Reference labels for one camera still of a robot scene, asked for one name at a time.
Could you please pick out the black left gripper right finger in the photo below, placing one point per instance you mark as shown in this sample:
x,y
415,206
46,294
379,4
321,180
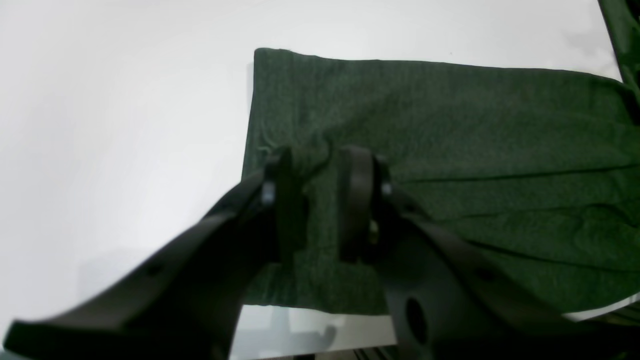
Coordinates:
x,y
446,300

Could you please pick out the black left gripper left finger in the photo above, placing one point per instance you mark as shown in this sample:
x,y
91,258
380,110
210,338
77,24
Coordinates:
x,y
185,300

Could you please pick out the dark green long-sleeve shirt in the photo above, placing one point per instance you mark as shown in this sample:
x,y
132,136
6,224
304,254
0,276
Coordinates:
x,y
538,167

